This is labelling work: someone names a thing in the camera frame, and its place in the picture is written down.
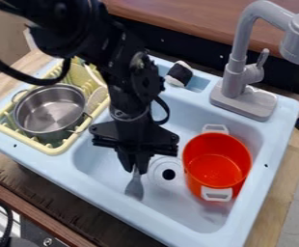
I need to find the brown wooden desk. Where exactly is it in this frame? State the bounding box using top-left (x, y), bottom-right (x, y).
top-left (98, 0), bottom-right (299, 96)

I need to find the gray tap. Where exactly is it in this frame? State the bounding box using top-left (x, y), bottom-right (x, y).
top-left (207, 0), bottom-right (299, 123)

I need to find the black cable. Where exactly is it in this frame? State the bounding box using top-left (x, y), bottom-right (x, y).
top-left (0, 47), bottom-right (74, 87)

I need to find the silver pot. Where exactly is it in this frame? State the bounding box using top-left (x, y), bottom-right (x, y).
top-left (10, 83), bottom-right (95, 143)

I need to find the yellow dish rack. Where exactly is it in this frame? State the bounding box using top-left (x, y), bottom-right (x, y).
top-left (0, 57), bottom-right (113, 157)

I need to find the gray spoon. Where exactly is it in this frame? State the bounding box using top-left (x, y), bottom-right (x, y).
top-left (123, 167), bottom-right (146, 202)

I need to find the light blue toy sink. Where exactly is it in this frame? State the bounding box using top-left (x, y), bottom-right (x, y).
top-left (0, 53), bottom-right (299, 247)

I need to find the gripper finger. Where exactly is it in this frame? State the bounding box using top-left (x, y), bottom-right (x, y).
top-left (114, 148), bottom-right (137, 174)
top-left (133, 151), bottom-right (154, 176)

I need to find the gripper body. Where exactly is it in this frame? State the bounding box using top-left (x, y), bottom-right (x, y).
top-left (87, 108), bottom-right (182, 158)

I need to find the orange pot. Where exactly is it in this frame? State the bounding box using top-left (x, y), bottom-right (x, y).
top-left (180, 123), bottom-right (255, 204)

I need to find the black and white toy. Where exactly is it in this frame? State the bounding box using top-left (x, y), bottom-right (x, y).
top-left (162, 60), bottom-right (195, 88)

